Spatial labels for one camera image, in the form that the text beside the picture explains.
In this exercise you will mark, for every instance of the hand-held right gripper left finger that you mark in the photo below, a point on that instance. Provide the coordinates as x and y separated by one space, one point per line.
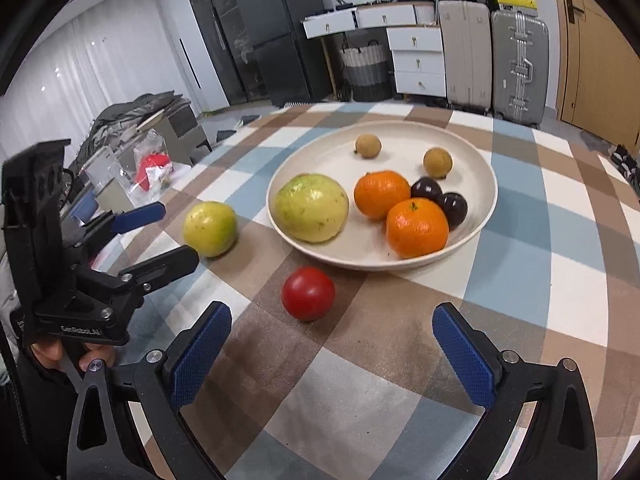
200 355

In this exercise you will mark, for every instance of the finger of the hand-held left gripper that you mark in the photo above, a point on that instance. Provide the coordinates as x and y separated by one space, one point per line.
140 215
175 262

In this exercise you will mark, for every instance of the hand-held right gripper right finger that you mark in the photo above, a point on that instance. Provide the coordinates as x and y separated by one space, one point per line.
462 355

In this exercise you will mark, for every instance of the yellow-green round citrus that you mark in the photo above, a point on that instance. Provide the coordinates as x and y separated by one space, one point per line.
210 228

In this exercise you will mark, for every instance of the red tomato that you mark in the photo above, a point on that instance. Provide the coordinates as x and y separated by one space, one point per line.
307 293

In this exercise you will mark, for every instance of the orange mandarin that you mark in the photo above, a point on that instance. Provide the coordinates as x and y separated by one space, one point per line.
417 227
381 194

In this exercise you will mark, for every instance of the dark red cherry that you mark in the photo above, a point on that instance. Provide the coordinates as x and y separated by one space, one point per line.
426 189
454 208

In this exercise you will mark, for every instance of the large green guava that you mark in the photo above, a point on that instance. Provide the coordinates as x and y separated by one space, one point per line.
312 208

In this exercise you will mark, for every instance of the brown longan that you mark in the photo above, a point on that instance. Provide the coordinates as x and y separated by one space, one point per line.
368 146
438 162

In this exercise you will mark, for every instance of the cream round plate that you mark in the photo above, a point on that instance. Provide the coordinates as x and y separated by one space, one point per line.
400 145

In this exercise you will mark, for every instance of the person's left hand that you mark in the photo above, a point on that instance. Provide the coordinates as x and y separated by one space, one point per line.
47 357

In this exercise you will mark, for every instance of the blue storage box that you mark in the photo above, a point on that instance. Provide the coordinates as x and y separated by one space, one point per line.
84 207

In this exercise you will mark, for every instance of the clear plastic bag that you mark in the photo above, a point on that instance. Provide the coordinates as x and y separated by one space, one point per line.
150 170

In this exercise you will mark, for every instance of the clear plastic box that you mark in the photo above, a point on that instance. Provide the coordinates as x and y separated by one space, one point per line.
105 170

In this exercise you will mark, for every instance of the checkered tablecloth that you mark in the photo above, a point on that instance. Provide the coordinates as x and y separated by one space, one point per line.
525 285

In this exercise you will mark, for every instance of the grey metal box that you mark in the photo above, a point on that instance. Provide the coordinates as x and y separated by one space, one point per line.
185 130

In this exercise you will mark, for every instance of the dark clothes pile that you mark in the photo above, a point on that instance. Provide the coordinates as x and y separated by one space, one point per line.
125 115

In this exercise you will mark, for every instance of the grey slipper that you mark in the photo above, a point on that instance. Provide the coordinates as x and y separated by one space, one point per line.
250 120
226 136

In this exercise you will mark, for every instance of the white curtain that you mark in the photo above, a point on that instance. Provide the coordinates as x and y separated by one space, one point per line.
75 70

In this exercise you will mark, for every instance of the black glass cabinet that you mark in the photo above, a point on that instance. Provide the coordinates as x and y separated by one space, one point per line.
210 10

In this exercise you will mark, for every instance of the dark grey refrigerator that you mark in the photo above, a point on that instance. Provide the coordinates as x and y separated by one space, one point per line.
280 20

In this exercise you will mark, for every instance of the pile of shoes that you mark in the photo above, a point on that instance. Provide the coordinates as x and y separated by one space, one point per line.
625 160

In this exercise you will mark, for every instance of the woven laundry basket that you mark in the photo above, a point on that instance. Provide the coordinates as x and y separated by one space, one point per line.
365 75

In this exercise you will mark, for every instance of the white vanity desk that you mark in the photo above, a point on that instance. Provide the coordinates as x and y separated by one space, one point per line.
330 22

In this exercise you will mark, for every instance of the silver suitcase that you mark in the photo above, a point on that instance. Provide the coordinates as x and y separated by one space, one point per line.
520 65

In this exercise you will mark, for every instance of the white drawer chest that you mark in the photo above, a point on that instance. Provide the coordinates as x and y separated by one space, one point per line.
417 60

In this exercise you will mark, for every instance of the beige suitcase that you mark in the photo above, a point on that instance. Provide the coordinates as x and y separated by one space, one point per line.
465 55

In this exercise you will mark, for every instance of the wooden door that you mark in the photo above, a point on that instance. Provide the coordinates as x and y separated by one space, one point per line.
600 60

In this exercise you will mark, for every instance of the yellow and black shoe box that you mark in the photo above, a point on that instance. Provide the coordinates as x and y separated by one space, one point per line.
515 1

